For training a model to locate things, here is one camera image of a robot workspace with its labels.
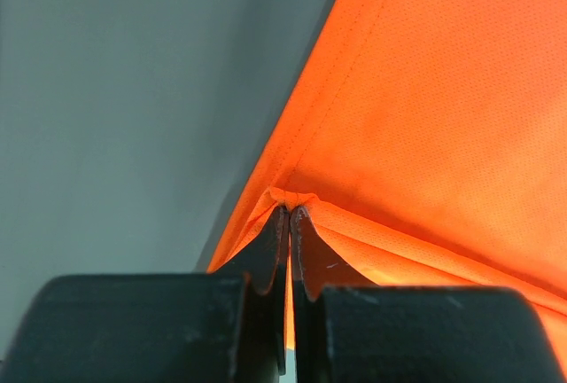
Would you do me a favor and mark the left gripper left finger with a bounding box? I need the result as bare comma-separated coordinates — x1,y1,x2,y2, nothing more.
1,207,290,382

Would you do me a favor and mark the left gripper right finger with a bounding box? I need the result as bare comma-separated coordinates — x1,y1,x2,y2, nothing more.
290,207,565,382

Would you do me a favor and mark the orange t-shirt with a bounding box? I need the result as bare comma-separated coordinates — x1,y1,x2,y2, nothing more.
210,0,566,362

